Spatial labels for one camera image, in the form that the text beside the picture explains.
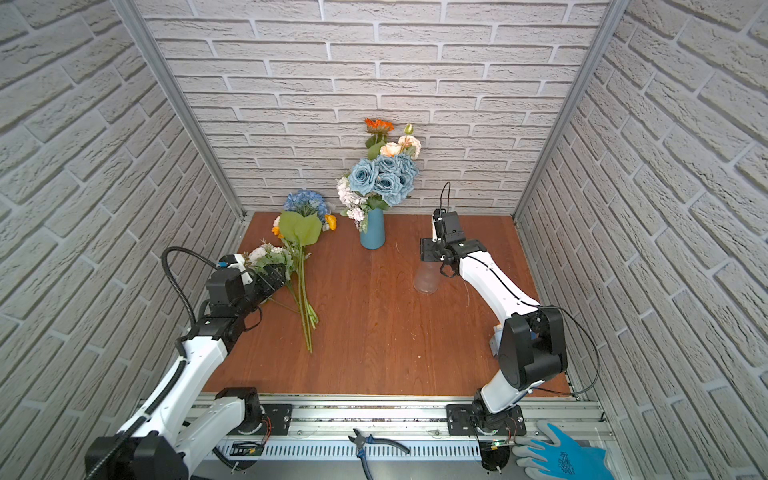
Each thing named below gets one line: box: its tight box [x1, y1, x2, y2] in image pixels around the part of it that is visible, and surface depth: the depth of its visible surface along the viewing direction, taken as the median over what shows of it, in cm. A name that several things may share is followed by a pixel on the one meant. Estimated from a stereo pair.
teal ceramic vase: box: [360, 209, 386, 250], surface depth 109 cm
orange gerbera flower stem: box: [364, 118, 395, 160], surface depth 90 cm
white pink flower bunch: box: [243, 239, 295, 281], surface depth 99 cm
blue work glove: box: [512, 421, 615, 480], surface depth 70 cm
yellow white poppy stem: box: [271, 211, 337, 353], surface depth 106 cm
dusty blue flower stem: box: [349, 153, 420, 207], surface depth 79 cm
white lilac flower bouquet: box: [336, 176, 369, 231], surface depth 87 cm
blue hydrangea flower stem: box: [283, 189, 329, 222], surface depth 113 cm
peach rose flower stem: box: [380, 135, 422, 159], surface depth 87 cm
